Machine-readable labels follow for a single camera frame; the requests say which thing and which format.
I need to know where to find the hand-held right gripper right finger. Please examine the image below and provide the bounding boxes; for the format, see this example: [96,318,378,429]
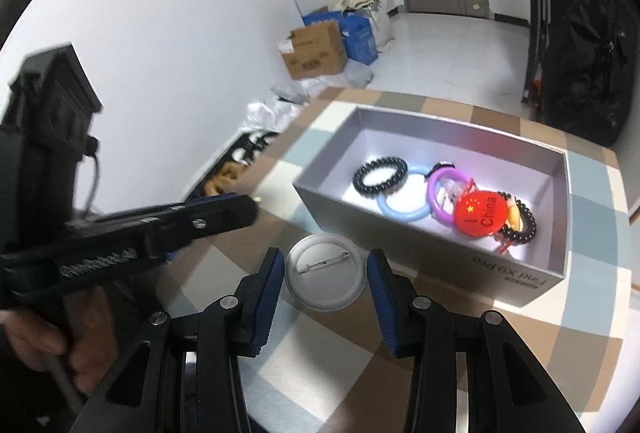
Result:
[366,249,586,433]

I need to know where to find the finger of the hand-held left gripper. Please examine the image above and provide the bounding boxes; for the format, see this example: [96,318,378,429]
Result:
[142,195,259,260]
[185,193,251,204]

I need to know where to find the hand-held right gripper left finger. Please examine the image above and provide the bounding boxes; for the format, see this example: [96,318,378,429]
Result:
[70,247,286,433]

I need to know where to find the silver pin badge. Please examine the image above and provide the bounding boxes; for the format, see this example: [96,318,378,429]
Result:
[284,234,369,313]

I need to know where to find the grey cardboard box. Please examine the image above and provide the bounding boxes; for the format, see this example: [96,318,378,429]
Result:
[291,107,571,309]

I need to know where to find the purple bracelet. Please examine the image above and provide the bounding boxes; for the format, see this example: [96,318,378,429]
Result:
[426,165,474,227]

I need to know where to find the red round badge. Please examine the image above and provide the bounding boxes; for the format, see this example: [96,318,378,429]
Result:
[452,190,507,238]

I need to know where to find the black bead bracelet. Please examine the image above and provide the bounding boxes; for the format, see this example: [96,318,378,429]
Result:
[492,190,537,247]
[352,157,409,198]

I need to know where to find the person's left hand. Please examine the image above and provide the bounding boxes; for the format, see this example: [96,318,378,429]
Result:
[7,285,121,396]

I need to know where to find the crumpled clear plastic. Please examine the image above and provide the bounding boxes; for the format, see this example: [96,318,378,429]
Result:
[245,98,301,134]

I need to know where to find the clear plastic sheet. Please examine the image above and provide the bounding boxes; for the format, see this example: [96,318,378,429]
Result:
[270,63,375,106]

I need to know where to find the brown cardboard box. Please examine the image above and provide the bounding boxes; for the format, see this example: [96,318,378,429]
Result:
[279,21,349,80]

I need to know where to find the checkered tablecloth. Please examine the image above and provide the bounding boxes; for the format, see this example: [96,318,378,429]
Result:
[165,88,634,433]

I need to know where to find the blue cardboard box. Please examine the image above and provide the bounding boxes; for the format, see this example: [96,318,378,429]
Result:
[302,8,380,65]

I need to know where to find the large black bag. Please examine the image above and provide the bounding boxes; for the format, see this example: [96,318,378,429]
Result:
[542,0,634,146]

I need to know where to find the black metal rack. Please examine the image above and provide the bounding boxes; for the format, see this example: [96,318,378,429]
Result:
[522,0,554,106]

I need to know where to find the grey cable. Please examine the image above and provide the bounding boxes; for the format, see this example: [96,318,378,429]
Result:
[75,152,101,214]

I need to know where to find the blue bracelet with white charm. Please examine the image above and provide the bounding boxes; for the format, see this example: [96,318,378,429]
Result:
[375,164,437,222]

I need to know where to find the pink pig toy yellow ring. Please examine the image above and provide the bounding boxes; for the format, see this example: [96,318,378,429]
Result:
[504,195,524,230]

